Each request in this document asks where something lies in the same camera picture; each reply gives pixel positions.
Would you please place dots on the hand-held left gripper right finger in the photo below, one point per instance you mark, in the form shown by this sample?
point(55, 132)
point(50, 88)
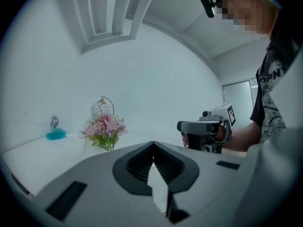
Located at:
point(213, 174)

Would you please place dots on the black table control panel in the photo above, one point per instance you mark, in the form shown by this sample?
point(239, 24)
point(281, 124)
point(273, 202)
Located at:
point(20, 184)

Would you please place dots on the silver drink can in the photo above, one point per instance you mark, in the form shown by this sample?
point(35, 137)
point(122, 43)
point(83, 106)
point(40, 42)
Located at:
point(54, 124)

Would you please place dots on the blue feather duster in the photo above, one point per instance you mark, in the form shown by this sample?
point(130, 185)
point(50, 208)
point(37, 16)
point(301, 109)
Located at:
point(55, 134)

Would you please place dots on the person's head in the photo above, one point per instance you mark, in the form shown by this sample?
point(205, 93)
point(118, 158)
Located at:
point(251, 8)

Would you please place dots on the person's right hand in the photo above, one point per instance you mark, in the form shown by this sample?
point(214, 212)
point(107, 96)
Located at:
point(220, 133)

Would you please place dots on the frosted glass partition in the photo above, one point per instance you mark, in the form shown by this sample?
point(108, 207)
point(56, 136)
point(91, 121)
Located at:
point(236, 93)

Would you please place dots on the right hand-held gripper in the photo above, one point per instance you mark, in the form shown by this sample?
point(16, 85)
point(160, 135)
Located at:
point(220, 115)

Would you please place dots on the person's black printed t-shirt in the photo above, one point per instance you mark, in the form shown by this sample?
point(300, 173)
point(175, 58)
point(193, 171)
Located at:
point(272, 84)

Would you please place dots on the black head camera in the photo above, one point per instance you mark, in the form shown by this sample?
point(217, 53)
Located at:
point(208, 6)

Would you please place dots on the person's right forearm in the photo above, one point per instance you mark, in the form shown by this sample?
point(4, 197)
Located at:
point(241, 138)

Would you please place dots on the pink flowers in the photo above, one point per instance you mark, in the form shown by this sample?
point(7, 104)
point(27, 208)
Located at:
point(106, 126)

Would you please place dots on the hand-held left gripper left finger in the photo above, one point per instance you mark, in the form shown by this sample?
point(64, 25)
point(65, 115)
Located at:
point(94, 174)

